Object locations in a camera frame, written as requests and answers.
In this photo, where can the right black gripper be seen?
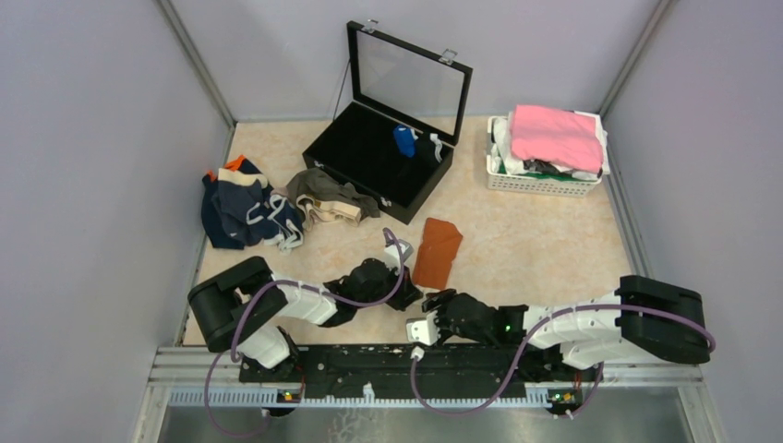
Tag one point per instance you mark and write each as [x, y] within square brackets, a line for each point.
[438, 301]

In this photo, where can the blue rolled underwear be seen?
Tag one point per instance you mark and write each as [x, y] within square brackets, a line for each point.
[405, 139]

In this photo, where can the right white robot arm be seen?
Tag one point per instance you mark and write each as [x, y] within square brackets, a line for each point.
[641, 317]

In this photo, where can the orange underwear white waistband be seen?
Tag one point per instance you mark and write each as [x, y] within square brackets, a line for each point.
[438, 249]

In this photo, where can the white plastic basket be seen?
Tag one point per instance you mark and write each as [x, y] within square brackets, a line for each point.
[540, 184]

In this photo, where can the navy blue clothes pile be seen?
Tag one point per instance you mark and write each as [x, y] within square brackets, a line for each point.
[240, 208]

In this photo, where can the black white rolled underwear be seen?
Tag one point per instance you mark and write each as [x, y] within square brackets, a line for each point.
[428, 148]

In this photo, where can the black box glass lid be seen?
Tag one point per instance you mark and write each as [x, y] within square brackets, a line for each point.
[393, 82]

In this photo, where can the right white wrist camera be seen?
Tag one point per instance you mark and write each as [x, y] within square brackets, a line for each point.
[422, 333]

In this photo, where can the white clothes in basket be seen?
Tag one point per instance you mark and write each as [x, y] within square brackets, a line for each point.
[512, 165]

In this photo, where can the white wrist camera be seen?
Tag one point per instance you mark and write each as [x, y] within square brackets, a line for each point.
[396, 254]
[422, 333]

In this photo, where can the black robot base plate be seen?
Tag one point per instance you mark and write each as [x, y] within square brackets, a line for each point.
[455, 371]

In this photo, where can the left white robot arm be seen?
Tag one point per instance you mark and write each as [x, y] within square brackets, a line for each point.
[234, 308]

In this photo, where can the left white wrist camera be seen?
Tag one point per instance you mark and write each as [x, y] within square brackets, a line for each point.
[396, 254]

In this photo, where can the olive beige underwear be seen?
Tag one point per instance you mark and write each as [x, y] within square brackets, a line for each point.
[321, 199]

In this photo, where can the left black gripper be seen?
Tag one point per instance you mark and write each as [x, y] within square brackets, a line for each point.
[407, 294]

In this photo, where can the pink folded cloth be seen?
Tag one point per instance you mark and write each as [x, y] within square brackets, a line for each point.
[557, 136]

